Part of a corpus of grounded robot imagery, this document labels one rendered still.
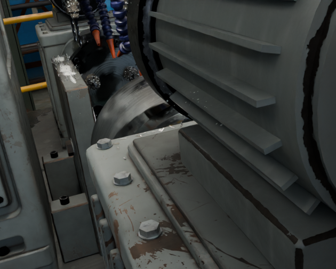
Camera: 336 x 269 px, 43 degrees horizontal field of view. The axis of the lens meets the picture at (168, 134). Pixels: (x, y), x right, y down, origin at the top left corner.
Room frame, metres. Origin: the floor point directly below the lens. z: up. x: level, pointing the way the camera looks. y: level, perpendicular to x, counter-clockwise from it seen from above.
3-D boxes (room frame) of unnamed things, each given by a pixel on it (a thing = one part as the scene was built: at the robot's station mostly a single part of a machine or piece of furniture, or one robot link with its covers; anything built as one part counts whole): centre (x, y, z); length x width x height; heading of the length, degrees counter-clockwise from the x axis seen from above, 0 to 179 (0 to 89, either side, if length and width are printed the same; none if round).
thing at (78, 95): (0.83, 0.22, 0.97); 0.30 x 0.11 x 0.34; 16
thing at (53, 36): (1.45, 0.23, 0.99); 0.35 x 0.31 x 0.37; 16
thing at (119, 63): (1.19, 0.16, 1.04); 0.41 x 0.25 x 0.25; 16
